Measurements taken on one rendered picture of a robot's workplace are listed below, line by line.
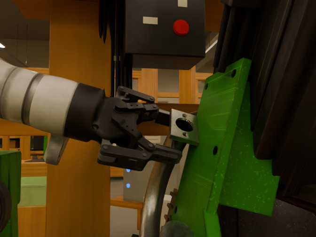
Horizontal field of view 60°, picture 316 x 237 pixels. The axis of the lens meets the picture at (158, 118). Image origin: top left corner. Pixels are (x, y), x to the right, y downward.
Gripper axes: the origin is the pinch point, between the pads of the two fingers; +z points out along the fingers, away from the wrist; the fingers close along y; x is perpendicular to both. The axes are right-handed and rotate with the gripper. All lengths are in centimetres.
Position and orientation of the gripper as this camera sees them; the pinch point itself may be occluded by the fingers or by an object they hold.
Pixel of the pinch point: (172, 136)
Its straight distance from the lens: 39.1
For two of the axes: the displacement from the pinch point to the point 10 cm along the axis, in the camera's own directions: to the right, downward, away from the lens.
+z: 9.5, 2.7, 1.6
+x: -3.1, 7.1, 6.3
